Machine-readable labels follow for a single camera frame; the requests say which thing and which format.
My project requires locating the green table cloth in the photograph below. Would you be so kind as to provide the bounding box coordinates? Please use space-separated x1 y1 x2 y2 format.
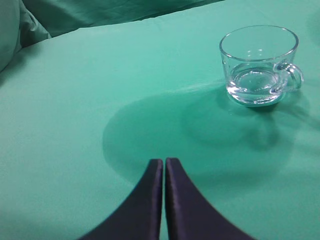
0 0 320 240

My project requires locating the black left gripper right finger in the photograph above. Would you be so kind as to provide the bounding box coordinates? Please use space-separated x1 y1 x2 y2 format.
165 158 253 240

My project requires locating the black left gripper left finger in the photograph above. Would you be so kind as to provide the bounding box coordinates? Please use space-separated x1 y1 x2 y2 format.
81 159 163 240

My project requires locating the clear glass cup with handle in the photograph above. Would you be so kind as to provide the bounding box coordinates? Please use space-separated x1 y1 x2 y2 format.
219 25 304 107

